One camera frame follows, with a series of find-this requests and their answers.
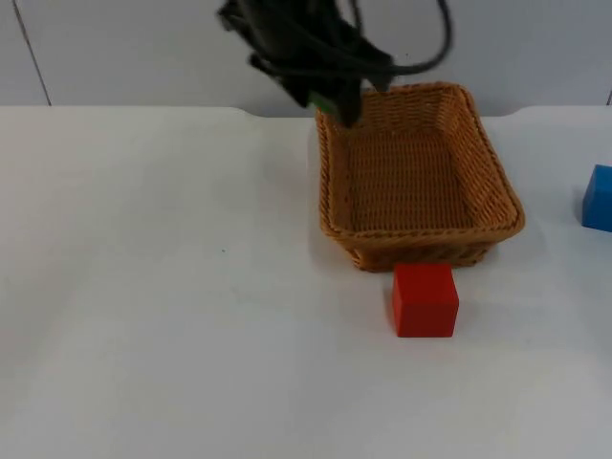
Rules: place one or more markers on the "pale brown wicker basket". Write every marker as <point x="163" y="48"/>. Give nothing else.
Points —
<point x="416" y="177"/>

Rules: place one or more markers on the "green ball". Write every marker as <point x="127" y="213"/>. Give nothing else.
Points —
<point x="322" y="104"/>

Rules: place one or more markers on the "blue cube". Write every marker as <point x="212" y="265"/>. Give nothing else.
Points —
<point x="598" y="198"/>

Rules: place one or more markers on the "red cube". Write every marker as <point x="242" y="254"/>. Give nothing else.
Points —
<point x="424" y="301"/>

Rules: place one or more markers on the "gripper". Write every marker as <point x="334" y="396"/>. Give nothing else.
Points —
<point x="330" y="62"/>

